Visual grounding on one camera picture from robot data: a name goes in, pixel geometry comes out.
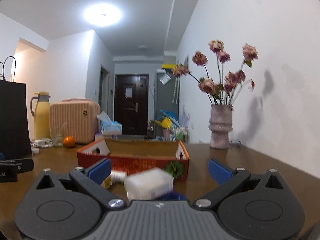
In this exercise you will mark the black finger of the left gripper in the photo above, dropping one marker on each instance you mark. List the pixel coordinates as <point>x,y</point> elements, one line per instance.
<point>9,169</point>

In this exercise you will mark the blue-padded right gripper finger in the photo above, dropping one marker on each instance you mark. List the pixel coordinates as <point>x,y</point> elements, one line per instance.
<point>229,181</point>

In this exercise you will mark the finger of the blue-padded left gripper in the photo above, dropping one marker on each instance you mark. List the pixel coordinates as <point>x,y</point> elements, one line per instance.
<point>90,179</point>

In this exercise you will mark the white spray bottle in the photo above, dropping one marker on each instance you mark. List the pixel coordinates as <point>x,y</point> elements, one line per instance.
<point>118,176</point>

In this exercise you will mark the blue plastic cap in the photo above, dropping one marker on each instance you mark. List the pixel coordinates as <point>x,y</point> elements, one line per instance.
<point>172,196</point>

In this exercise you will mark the white plastic jug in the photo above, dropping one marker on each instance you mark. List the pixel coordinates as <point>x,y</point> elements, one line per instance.
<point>148,185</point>

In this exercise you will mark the black paper bag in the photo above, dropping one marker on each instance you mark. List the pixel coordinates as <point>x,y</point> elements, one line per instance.
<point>15,140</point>

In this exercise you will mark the eyeglasses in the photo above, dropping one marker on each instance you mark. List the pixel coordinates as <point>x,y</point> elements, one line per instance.
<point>235,143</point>

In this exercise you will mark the orange fruit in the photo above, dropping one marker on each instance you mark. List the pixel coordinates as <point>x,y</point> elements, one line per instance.
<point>68,142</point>

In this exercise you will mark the red cardboard pumpkin box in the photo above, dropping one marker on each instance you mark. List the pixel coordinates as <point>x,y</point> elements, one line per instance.
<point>133,156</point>

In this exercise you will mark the tissue pack blue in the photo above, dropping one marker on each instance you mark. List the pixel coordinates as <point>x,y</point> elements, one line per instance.
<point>107,126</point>

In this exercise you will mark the pink textured vase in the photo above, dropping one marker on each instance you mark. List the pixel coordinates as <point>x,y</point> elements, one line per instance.
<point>220,125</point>

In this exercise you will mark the clear glass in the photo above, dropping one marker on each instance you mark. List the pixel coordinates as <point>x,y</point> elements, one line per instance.
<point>58,133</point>

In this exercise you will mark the yellow thermos jug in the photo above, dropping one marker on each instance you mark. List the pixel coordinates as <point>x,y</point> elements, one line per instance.
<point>40,108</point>

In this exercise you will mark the pink ribbed suitcase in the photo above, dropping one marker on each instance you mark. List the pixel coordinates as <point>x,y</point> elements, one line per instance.
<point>77,118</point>

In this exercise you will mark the yellow blue toy pile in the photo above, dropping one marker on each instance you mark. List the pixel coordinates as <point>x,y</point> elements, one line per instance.
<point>167,128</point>

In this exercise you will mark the dark entrance door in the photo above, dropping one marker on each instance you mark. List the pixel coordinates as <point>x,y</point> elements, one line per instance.
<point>131,103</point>

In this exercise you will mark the dried pink flowers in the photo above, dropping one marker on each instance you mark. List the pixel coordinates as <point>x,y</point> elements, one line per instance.
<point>227,89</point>

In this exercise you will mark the grey refrigerator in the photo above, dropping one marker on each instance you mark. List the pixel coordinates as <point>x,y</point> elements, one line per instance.
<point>165,95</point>

